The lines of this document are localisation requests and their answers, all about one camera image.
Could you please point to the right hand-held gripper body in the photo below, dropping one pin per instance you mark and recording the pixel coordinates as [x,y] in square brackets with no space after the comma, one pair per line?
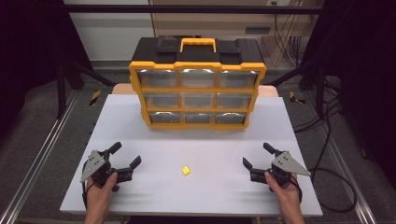
[285,166]

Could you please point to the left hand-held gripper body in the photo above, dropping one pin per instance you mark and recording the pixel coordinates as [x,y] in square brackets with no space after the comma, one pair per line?
[99,166]

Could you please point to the small yellow block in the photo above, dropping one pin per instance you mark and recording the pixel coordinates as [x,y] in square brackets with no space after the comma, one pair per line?
[186,170]

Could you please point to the clear plastic drawer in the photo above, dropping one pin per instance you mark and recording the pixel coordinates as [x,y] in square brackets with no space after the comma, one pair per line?
[157,78]
[165,117]

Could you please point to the yellow and black organizer case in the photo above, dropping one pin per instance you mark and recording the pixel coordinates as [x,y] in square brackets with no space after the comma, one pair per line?
[199,57]

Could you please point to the person's right hand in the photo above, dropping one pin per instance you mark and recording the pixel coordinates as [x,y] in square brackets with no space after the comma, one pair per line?
[286,194]

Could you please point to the person's left hand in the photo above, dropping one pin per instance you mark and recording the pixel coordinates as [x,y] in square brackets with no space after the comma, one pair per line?
[99,196]

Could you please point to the yellow black hazard tape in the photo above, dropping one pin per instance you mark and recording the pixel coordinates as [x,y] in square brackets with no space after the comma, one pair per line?
[95,97]
[295,98]

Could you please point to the black metal stand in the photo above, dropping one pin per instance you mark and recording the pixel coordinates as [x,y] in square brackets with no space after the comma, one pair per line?
[63,87]
[317,84]

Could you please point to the grid of clear drawers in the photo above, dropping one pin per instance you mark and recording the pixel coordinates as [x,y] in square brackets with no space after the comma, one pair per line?
[198,100]

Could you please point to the dark curtain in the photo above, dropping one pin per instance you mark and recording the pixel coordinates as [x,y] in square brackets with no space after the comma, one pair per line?
[28,56]
[367,77]

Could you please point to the aluminium floor rail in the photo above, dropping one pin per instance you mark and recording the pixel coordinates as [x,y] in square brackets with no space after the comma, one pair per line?
[342,165]
[37,158]

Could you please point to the black horizontal frame bar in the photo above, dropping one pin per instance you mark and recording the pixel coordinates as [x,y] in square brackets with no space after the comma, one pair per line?
[193,9]

